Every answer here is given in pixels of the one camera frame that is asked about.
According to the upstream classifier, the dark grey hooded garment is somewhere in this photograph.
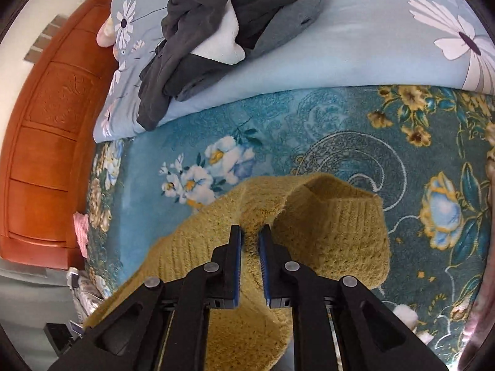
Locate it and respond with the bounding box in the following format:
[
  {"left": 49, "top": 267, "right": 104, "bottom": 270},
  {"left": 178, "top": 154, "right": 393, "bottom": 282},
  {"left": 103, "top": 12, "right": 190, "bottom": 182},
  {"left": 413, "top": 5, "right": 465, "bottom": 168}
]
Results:
[{"left": 137, "top": 0, "right": 332, "bottom": 131}]

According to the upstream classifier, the orange wooden headboard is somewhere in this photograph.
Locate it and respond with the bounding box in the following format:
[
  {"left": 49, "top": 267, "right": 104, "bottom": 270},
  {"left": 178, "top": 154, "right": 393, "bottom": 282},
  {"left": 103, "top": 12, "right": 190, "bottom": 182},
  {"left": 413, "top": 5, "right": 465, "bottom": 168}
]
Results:
[{"left": 0, "top": 0, "right": 118, "bottom": 270}]

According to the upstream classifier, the light blue daisy quilt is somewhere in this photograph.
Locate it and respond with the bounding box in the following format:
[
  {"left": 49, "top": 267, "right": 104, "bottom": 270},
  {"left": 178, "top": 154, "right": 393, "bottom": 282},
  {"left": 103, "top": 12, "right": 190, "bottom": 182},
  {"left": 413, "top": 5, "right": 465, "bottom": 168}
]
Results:
[{"left": 93, "top": 0, "right": 495, "bottom": 143}]

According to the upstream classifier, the teal floral blanket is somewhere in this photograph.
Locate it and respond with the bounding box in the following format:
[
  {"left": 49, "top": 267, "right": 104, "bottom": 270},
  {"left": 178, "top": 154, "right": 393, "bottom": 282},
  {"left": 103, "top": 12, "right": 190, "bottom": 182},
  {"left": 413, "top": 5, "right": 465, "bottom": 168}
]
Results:
[{"left": 84, "top": 84, "right": 495, "bottom": 364}]

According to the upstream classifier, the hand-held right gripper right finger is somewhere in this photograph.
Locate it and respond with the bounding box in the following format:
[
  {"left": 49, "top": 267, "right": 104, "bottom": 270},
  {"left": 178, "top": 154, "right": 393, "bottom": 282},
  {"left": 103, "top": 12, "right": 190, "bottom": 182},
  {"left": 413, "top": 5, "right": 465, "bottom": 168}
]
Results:
[{"left": 258, "top": 224, "right": 449, "bottom": 371}]

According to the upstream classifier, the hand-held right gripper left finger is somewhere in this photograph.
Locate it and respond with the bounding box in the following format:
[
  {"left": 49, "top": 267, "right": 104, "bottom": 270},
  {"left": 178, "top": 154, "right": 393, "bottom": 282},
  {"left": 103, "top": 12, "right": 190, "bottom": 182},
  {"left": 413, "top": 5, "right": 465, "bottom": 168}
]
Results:
[{"left": 48, "top": 224, "right": 244, "bottom": 371}]

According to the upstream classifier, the pink cloth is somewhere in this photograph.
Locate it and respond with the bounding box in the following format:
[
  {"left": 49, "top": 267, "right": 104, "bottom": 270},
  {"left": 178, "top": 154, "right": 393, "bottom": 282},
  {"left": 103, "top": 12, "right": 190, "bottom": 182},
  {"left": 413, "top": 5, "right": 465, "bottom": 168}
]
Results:
[{"left": 73, "top": 211, "right": 90, "bottom": 259}]

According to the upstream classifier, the pink fabric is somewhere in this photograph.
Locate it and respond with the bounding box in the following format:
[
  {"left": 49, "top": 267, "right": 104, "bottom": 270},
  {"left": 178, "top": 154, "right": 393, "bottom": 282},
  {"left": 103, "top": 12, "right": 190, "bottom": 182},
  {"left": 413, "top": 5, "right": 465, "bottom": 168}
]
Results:
[{"left": 457, "top": 267, "right": 495, "bottom": 371}]

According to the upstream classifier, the mustard yellow knitted sweater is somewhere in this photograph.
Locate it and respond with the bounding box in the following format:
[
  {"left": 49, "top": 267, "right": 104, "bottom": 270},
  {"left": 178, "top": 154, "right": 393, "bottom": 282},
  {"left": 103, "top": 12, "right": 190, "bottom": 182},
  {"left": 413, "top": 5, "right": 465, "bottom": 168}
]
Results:
[{"left": 83, "top": 173, "right": 392, "bottom": 371}]

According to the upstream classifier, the white fluffy item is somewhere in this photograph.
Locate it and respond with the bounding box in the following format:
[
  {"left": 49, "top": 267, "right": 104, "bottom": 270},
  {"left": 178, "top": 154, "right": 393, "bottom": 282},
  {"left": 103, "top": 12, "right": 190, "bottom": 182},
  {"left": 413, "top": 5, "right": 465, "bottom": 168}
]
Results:
[{"left": 391, "top": 304, "right": 433, "bottom": 344}]

